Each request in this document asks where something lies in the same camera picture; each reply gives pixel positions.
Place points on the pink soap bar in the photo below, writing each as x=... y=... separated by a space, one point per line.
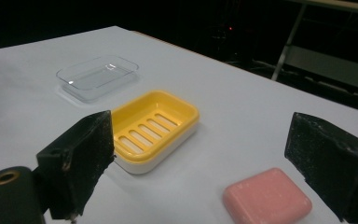
x=265 y=199

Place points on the clear plastic soap dish lid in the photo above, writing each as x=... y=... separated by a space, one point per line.
x=98 y=76

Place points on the yellow and white soap dish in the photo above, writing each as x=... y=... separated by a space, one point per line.
x=155 y=130

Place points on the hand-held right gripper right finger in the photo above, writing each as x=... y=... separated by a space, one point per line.
x=332 y=161

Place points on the metal stand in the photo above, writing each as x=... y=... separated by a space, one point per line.
x=323 y=46

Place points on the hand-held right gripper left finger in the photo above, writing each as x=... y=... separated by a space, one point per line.
x=80 y=155

